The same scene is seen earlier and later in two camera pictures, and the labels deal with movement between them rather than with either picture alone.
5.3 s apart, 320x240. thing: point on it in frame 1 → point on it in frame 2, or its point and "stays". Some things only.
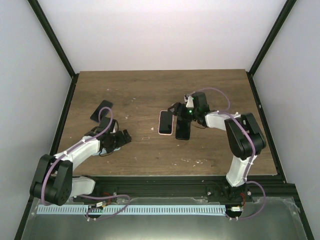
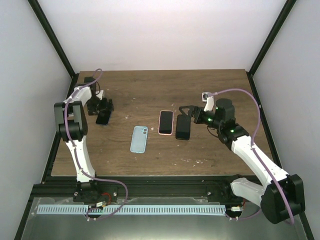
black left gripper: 122,141 → 103,108
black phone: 183,128 stays
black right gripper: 180,114 → 193,109
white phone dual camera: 166,123 stays
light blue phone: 103,150 → 139,139
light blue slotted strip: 131,209 stays
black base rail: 185,186 stays
